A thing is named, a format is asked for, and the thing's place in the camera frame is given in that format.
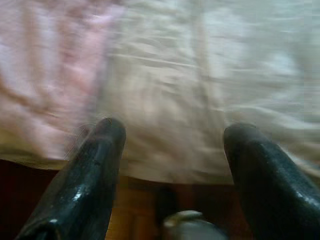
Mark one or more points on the pink cartoon print blanket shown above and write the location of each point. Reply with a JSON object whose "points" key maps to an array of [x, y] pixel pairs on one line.
{"points": [[50, 62]]}

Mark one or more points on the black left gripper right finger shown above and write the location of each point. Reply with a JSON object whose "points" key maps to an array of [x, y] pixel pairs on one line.
{"points": [[270, 195]]}

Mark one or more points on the bed with beige floral sheet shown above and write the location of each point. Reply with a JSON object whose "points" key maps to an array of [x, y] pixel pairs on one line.
{"points": [[200, 87]]}

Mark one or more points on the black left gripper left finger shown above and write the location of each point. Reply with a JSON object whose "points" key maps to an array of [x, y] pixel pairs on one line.
{"points": [[82, 187]]}

